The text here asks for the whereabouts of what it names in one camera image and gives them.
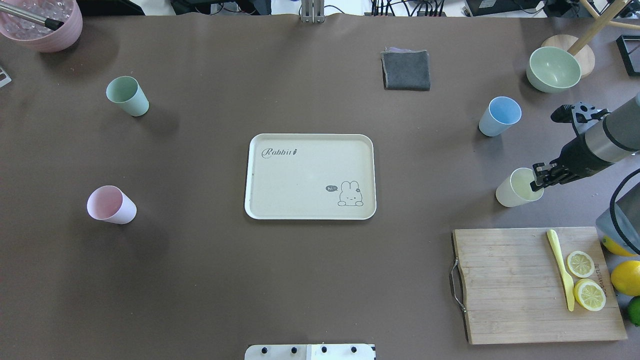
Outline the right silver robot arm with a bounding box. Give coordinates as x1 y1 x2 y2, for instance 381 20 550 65
530 96 640 253

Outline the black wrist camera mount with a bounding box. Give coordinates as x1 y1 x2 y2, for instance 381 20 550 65
550 101 610 137

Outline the whole yellow lemon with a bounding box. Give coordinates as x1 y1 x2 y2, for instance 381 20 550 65
610 260 640 297
601 235 636 257

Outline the pink bowl with ice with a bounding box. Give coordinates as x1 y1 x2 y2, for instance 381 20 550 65
0 0 83 53

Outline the wine glass rack tray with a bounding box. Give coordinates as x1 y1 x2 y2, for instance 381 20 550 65
615 35 640 76

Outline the lemon half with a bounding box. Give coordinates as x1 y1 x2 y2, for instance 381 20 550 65
566 250 595 279
573 278 607 312

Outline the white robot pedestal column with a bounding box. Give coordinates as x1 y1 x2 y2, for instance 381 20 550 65
244 343 377 360

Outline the lemon half right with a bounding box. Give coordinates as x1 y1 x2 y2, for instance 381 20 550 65
573 278 607 312

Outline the pink plastic cup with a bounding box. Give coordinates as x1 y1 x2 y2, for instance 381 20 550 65
86 186 137 224

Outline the whole yellow lemon right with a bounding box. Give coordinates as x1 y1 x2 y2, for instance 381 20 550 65
601 235 636 257

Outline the white wire rack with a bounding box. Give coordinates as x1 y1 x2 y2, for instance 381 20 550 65
0 67 12 88

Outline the cream plastic cup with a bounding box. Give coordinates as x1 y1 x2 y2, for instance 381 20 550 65
495 167 544 208

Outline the cream rabbit tray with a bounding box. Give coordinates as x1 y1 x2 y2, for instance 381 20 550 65
244 133 377 221

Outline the lemon half left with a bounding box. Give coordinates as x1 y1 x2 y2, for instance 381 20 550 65
566 250 595 279

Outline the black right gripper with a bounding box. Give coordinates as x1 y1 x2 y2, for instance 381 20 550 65
530 136 609 192

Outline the green plastic cup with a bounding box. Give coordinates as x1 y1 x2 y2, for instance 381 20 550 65
105 76 150 117

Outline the whole yellow lemon left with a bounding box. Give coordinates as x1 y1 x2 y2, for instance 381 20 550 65
610 260 640 297

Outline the blue plastic cup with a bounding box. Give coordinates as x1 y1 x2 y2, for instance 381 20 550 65
478 96 522 137

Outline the grey folded cloth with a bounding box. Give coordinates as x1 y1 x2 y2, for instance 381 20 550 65
381 47 431 91

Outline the yellow plastic knife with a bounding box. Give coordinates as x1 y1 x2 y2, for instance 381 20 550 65
546 228 576 312

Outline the aluminium frame post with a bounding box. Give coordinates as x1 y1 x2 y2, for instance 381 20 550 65
300 0 325 24

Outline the wooden cutting board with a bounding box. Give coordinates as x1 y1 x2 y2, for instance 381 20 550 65
452 227 627 345

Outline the wooden mug tree stand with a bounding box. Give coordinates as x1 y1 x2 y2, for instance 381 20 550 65
541 0 639 79

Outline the green bowl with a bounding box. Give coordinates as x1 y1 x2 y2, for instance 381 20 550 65
526 47 582 94

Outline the green lime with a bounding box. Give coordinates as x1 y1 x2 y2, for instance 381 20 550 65
626 296 640 327

